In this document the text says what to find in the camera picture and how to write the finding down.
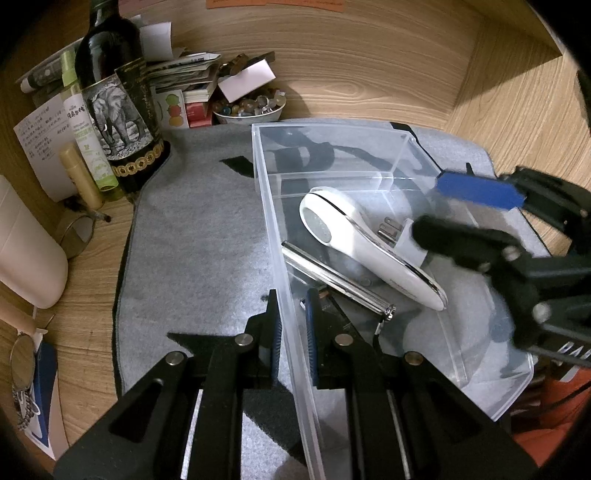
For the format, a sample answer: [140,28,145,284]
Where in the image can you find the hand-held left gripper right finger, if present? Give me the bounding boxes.
[302,288,539,480]

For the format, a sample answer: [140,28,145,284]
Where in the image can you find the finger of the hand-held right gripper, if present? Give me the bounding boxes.
[436,166,591,236]
[411,216,552,352]

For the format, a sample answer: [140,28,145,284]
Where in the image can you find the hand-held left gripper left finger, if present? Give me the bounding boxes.
[53,288,284,480]

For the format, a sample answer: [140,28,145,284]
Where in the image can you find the white charger plug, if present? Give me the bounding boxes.
[379,217,432,268]

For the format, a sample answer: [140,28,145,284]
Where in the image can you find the silver metal tool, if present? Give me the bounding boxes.
[281,241,398,324]

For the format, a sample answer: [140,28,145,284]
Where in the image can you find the white fabric shaver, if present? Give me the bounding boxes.
[299,186,448,311]

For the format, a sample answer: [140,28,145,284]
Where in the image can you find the clear plastic box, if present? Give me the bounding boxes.
[252,122,536,480]

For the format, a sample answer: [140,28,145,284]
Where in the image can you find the orange cloth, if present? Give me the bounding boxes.
[510,364,591,467]

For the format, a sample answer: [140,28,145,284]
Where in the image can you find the grey mat with black letters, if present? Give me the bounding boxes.
[113,117,550,480]

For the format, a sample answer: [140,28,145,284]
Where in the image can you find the white bowl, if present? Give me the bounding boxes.
[212,90,287,125]

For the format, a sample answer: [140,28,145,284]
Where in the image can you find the blue booklet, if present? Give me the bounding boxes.
[21,342,61,457]

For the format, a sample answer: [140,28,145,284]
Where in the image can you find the pile of polished stones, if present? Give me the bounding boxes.
[215,90,284,116]

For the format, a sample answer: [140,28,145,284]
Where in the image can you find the red book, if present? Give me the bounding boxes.
[185,100,215,127]

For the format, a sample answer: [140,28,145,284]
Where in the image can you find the white card with fruit print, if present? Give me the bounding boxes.
[154,90,190,130]

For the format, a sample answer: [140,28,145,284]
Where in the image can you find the yellow tube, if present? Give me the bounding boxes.
[58,142,105,210]

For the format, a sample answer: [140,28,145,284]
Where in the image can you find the small white cardboard box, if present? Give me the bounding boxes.
[217,59,276,103]

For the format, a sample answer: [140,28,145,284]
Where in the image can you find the round metal-rim lens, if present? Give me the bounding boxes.
[9,335,38,391]

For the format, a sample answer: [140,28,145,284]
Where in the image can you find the beige wooden stick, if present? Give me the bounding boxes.
[0,281,51,337]

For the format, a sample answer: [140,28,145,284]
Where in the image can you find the cream rounded container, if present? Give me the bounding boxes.
[0,175,70,310]

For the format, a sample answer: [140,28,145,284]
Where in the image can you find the dark wine bottle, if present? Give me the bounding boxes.
[74,0,172,204]

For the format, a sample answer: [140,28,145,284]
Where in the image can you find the green spray bottle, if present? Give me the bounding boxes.
[58,50,122,192]

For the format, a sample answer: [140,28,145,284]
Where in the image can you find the stack of books and papers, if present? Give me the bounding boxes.
[145,51,222,127]

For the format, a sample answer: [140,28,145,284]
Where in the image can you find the white handwritten paper note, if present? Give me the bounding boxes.
[13,95,79,202]

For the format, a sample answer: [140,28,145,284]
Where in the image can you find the round wire-rim glass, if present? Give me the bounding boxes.
[55,210,112,259]

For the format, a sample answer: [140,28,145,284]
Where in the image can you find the bead chain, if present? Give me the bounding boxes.
[11,388,42,432]

